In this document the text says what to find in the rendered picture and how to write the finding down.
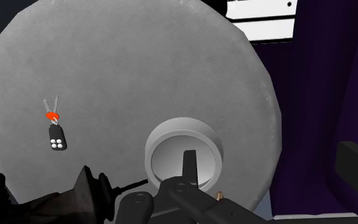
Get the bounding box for white round bowl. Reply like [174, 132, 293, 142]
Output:
[144, 116, 224, 193]

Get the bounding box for keys with black remote fob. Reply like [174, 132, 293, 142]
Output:
[43, 94, 68, 152]

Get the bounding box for dark purple curtain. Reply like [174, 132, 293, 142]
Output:
[250, 0, 358, 220]

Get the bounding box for round grey table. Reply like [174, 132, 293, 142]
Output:
[0, 0, 284, 218]

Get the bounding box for white chest of drawers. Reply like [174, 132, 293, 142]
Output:
[224, 0, 299, 43]

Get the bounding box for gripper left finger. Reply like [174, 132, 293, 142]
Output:
[114, 191, 155, 224]

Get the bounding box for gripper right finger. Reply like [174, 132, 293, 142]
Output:
[158, 150, 272, 224]

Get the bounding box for black block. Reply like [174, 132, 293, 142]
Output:
[334, 141, 358, 213]

